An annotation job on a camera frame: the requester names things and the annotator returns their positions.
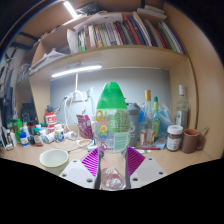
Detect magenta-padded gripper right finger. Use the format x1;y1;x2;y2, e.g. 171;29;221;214
124;145;168;189

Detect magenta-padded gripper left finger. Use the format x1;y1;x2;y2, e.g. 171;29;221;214
59;147;101;190

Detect clear plastic bottle green cap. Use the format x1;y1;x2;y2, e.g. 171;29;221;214
94;81;132;191

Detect red pen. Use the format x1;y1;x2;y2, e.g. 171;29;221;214
139;146;162;151

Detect grey drink tumbler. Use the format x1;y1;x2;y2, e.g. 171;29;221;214
126;102;141;148

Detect magenta snack pouch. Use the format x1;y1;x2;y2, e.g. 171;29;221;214
75;114;95;140

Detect clear glass bottle yellow cap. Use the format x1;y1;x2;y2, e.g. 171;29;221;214
140;89;155;147

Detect brown spread jar white lid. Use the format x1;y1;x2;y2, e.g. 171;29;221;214
165;124;184;152

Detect slim green glass bottle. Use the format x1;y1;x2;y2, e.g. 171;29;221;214
151;96;161;141

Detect blue plastic bag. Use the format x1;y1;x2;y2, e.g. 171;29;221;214
158;102;177;135

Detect red and white can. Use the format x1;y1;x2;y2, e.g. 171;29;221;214
44;111;58;134

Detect brown mug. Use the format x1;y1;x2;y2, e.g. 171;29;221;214
180;128;205;154

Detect dark bottle red label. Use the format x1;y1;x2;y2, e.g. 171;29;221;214
32;127;44;147

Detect tall clear glass bottle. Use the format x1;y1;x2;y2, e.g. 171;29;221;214
175;84;191;131

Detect white bottle blue cap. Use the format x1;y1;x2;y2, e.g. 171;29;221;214
18;131;30;147

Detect green small container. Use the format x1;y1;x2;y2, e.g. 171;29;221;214
11;118;24;143

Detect white under-shelf light bar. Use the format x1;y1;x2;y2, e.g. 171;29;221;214
50;64;103;79

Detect white upper light bar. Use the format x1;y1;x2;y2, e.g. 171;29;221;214
63;0;80;20

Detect white mug green handle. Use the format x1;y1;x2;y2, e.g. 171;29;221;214
38;148;70;175

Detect white cables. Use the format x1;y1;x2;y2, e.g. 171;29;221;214
61;73;90;134

